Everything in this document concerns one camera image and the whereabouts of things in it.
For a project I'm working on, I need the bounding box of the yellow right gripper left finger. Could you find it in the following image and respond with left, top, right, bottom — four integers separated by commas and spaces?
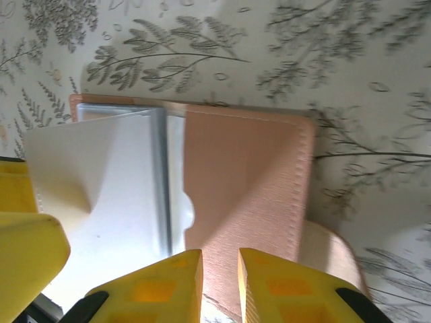
62, 248, 205, 323

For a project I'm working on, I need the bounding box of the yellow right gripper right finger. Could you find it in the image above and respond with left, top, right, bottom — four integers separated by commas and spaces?
237, 248, 388, 323

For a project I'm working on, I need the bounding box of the orange framed card tray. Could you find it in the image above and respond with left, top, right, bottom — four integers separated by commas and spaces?
22, 93, 371, 323

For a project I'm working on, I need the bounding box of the floral patterned tablecloth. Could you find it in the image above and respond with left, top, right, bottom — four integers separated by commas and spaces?
0, 0, 431, 323

